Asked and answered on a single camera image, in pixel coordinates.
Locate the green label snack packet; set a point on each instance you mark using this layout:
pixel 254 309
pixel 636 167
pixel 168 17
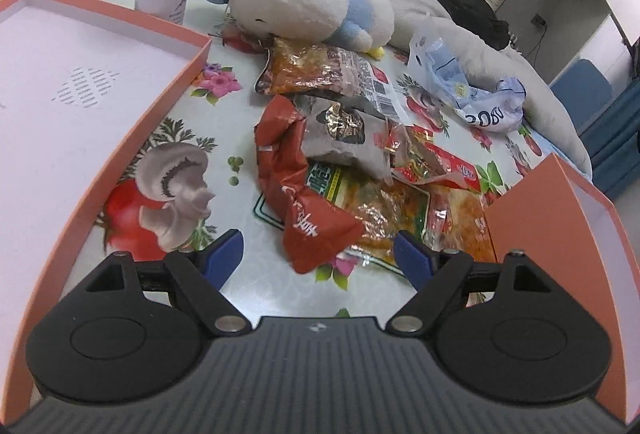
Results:
pixel 390 204

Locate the black wall plug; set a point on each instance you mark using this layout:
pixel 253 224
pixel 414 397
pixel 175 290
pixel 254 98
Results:
pixel 539 21

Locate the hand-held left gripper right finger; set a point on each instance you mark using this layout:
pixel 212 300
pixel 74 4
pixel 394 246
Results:
pixel 412 260

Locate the grey blanket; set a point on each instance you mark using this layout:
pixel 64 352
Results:
pixel 540 104

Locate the orange cardboard box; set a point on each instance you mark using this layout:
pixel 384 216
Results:
pixel 530 214

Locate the blue chair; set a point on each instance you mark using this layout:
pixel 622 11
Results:
pixel 582 89

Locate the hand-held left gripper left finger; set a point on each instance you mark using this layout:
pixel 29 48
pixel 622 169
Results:
pixel 225 258

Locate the orange box lid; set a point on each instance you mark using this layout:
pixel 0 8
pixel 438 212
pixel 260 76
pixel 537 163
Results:
pixel 50 139

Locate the blue curtain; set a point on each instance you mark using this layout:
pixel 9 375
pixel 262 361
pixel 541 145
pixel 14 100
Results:
pixel 620 139

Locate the grey snack packet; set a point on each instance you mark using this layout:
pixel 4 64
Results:
pixel 340 139

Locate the small red label snack packet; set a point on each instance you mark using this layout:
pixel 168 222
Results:
pixel 440 164

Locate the blue white crumpled plastic bag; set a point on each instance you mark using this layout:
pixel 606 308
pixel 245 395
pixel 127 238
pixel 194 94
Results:
pixel 450 74

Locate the floral plastic tablecloth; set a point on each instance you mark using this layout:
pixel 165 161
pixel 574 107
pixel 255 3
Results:
pixel 240 124

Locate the clear barcode snack packet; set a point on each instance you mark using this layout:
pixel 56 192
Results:
pixel 310 69

